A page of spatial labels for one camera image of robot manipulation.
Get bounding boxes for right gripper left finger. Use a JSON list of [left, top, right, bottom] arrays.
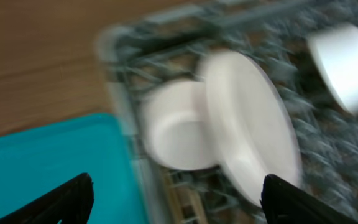
[[0, 173, 94, 224]]

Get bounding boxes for white bowl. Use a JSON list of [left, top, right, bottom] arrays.
[[306, 23, 358, 114]]

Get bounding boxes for wooden chopstick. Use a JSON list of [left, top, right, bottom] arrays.
[[162, 170, 186, 224], [186, 187, 208, 224]]

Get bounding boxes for pink bowl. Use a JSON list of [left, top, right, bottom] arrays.
[[140, 80, 217, 171]]

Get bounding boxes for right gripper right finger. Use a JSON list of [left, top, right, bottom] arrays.
[[260, 174, 358, 224]]

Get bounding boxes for white round plate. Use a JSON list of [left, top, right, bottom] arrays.
[[196, 50, 302, 206]]

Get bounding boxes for grey dishwasher rack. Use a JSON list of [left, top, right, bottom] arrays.
[[96, 0, 358, 223]]

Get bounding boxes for teal serving tray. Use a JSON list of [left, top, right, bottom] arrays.
[[0, 114, 148, 224]]

